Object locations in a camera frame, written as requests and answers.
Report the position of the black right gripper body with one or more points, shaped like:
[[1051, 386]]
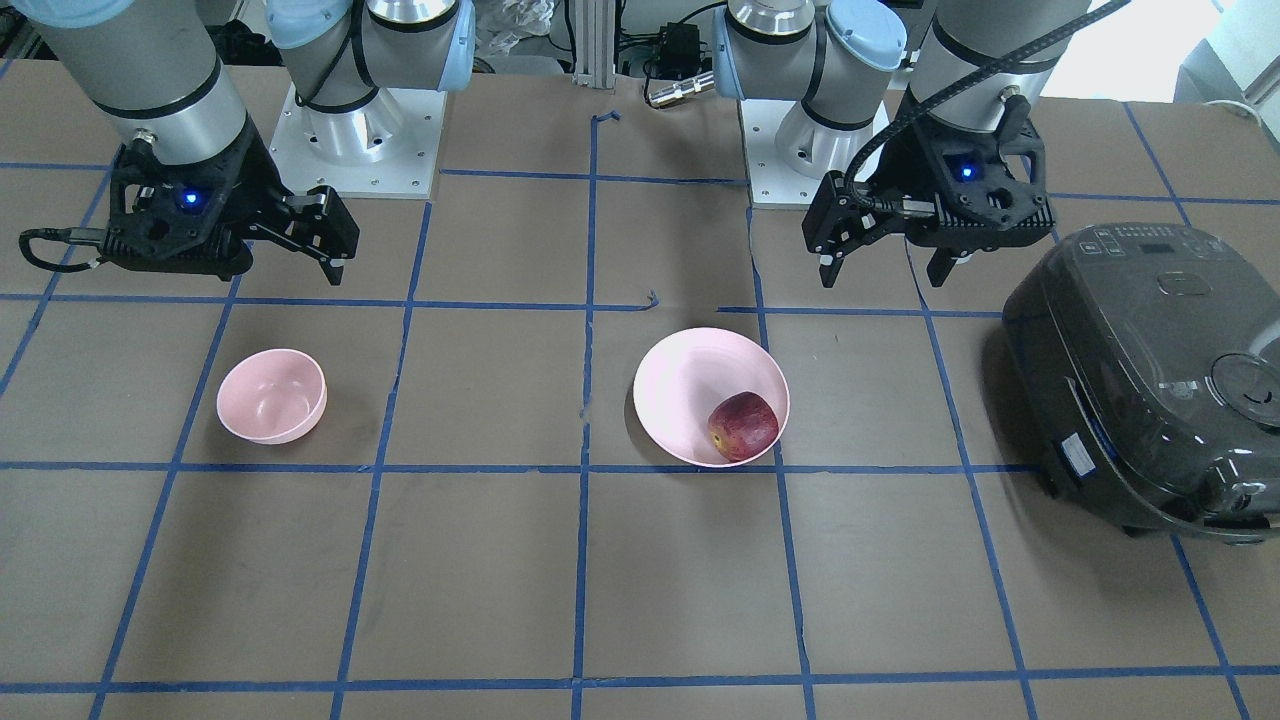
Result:
[[252, 186]]

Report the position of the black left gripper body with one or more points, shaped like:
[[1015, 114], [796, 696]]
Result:
[[898, 168]]

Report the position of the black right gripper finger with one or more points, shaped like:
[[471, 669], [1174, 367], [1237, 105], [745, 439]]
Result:
[[320, 211], [328, 254]]

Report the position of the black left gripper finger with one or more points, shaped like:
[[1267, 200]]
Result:
[[942, 262], [837, 223]]

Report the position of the small pink bowl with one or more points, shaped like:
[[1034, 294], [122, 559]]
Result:
[[273, 397]]

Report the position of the red apple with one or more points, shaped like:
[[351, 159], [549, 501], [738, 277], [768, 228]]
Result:
[[743, 426]]

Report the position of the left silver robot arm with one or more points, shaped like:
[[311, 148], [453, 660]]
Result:
[[913, 117]]

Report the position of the pink plate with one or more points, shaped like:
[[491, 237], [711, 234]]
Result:
[[682, 380]]

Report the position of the dark grey rice cooker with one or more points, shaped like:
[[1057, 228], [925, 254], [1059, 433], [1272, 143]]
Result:
[[1148, 352]]

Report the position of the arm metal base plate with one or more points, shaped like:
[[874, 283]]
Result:
[[780, 170], [388, 149]]

